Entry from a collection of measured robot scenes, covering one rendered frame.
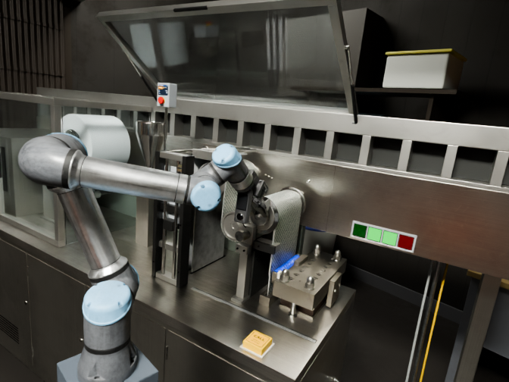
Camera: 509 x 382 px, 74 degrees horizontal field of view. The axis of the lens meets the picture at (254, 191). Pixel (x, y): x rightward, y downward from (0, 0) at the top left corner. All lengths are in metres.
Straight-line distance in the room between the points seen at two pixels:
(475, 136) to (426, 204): 0.28
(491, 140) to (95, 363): 1.39
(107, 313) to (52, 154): 0.40
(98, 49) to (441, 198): 3.84
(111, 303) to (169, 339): 0.48
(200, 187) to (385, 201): 0.85
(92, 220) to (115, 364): 0.38
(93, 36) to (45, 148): 3.58
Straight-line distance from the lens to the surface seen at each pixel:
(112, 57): 4.49
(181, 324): 1.28
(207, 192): 0.84
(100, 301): 0.98
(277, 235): 1.31
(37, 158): 0.90
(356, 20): 3.52
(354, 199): 1.48
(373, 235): 1.49
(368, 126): 1.45
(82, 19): 4.42
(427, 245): 1.48
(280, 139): 1.67
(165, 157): 1.37
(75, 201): 1.03
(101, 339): 1.01
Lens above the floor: 1.62
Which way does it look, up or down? 13 degrees down
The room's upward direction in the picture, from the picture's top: 6 degrees clockwise
